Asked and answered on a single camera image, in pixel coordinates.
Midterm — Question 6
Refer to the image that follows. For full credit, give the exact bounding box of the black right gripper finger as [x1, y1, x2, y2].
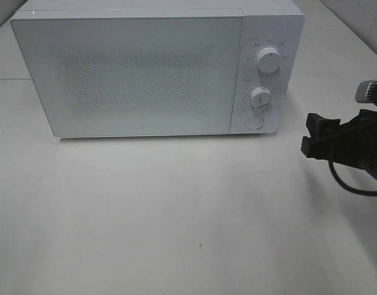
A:
[301, 136, 333, 160]
[306, 113, 341, 138]

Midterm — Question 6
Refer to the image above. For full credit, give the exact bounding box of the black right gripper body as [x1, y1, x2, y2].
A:
[328, 109, 377, 181]

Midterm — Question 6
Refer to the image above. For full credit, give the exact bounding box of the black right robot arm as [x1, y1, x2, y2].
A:
[301, 109, 377, 180]

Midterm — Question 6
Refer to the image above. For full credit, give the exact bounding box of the round white door button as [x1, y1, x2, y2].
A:
[245, 115, 265, 130]

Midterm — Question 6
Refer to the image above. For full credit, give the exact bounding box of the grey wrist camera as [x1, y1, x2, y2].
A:
[355, 80, 377, 106]

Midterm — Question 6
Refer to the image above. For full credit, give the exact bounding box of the white microwave oven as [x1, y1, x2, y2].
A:
[10, 1, 305, 138]

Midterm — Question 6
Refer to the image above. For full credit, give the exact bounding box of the white microwave knob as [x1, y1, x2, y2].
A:
[255, 45, 281, 74]
[250, 87, 273, 109]

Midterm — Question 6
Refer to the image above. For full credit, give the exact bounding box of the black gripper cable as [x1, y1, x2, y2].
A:
[328, 159, 377, 197]

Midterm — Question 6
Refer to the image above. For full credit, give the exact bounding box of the white microwave door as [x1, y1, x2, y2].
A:
[12, 17, 243, 138]

